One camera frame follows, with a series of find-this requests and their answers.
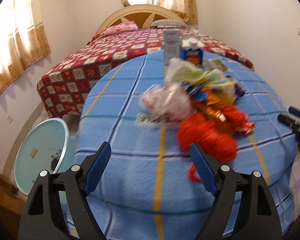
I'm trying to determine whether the cream wooden headboard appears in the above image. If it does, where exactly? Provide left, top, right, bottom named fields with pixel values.
left=96, top=4, right=183, bottom=34

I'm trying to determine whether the clear green plastic bag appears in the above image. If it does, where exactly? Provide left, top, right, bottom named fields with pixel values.
left=165, top=58, right=226, bottom=86

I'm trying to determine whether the purple wrapper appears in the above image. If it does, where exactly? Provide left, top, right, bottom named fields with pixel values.
left=225, top=75, right=245, bottom=99

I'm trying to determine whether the striped pillow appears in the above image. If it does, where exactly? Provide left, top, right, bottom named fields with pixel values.
left=151, top=19, right=188, bottom=29

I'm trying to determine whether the wooden dresser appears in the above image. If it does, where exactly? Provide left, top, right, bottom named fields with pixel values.
left=0, top=174, right=25, bottom=239

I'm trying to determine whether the red mesh net bag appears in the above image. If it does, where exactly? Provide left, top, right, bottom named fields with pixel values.
left=176, top=110, right=239, bottom=183

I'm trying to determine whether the clear snack packet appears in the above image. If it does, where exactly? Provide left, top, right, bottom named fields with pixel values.
left=203, top=59, right=230, bottom=72

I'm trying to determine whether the left window beige curtain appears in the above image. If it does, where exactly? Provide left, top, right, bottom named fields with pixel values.
left=0, top=0, right=51, bottom=96

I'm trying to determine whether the blue plaid table cloth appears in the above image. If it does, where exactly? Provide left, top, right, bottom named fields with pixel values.
left=74, top=51, right=299, bottom=239

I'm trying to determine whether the blue white milk carton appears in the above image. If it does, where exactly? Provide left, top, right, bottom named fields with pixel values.
left=180, top=35, right=205, bottom=66

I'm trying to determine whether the pink pillow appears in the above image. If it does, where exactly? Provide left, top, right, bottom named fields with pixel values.
left=100, top=21, right=139, bottom=36

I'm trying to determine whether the wall socket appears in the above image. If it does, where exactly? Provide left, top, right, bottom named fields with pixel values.
left=6, top=115, right=13, bottom=124

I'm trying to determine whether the yellow flowered wrapper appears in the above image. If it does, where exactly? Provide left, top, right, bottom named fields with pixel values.
left=206, top=79, right=236, bottom=105

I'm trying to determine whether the red patterned bedspread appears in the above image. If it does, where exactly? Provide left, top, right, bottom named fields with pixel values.
left=36, top=27, right=254, bottom=119

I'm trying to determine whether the white label tag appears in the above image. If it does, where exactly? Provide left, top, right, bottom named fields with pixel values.
left=135, top=112, right=179, bottom=127

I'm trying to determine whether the grey white carton box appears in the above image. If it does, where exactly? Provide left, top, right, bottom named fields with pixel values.
left=163, top=29, right=180, bottom=65

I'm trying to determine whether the clear pink plastic wrapper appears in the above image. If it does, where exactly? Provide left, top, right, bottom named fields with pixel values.
left=139, top=83, right=193, bottom=121

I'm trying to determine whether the light blue trash bin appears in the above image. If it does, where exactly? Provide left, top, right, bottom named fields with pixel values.
left=14, top=118, right=77, bottom=196

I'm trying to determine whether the orange tan snack packet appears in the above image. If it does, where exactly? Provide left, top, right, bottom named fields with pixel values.
left=191, top=93, right=231, bottom=133

